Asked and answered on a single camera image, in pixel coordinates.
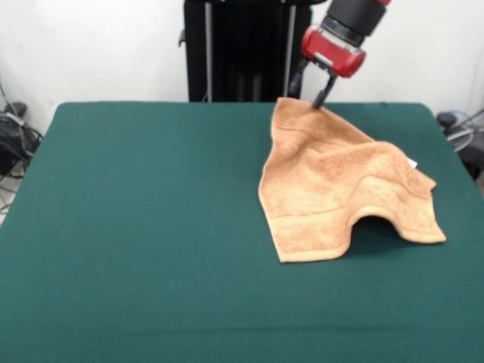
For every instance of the dark green table cloth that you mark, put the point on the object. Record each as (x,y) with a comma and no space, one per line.
(151,246)

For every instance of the tan terry towel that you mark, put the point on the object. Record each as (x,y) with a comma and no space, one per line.
(321,181)

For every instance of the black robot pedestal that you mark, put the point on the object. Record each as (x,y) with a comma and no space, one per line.
(246,56)

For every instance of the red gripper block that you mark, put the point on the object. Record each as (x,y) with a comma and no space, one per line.
(332,54)

